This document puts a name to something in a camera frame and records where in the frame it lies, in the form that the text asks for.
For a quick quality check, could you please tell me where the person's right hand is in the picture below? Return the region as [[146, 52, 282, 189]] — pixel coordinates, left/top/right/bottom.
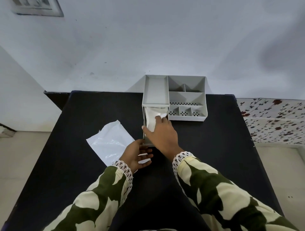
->
[[142, 115, 184, 160]]

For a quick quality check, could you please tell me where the person's left hand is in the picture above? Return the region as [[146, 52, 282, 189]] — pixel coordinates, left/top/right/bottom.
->
[[119, 139, 154, 174]]

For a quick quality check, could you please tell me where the person's right forearm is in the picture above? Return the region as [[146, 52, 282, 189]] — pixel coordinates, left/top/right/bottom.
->
[[172, 151, 300, 231]]

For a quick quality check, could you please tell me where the person's left forearm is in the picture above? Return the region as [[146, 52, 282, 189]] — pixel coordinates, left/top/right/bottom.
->
[[43, 160, 134, 231]]

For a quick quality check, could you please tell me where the white plastic wrapper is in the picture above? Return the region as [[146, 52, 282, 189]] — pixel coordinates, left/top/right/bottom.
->
[[86, 120, 153, 167]]

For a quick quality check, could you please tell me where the grey organizer drawer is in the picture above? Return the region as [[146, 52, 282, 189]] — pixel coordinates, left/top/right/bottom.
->
[[142, 106, 169, 146]]

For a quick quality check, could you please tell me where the floral patterned cloth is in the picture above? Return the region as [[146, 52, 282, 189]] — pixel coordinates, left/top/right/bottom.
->
[[236, 98, 305, 145]]

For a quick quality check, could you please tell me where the grey compartment desk organizer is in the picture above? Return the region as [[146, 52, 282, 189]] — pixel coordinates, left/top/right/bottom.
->
[[142, 75, 207, 122]]

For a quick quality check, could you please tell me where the white tissue stack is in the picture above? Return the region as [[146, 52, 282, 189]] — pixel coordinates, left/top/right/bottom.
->
[[145, 107, 168, 132]]

